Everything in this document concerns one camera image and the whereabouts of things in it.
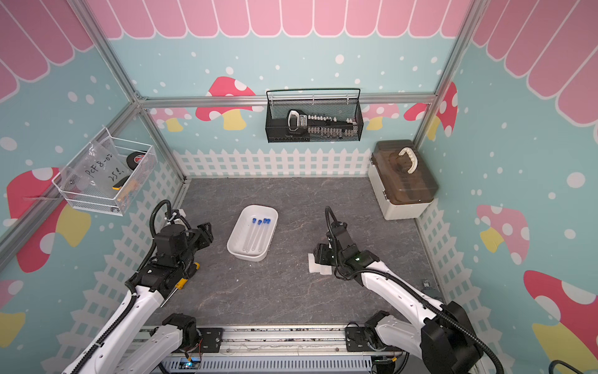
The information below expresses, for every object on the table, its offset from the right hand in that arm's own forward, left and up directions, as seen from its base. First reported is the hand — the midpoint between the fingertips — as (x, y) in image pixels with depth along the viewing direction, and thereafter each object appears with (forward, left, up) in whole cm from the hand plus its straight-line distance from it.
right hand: (319, 251), depth 84 cm
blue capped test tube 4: (+13, +22, -9) cm, 27 cm away
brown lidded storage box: (+33, -38, +3) cm, 50 cm away
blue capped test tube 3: (+10, +24, -8) cm, 27 cm away
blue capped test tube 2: (+18, +26, -9) cm, 32 cm away
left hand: (+4, +39, +10) cm, 41 cm away
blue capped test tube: (+7, +30, -8) cm, 32 cm away
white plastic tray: (+14, +28, -9) cm, 32 cm away
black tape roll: (+23, +64, +25) cm, 72 cm away
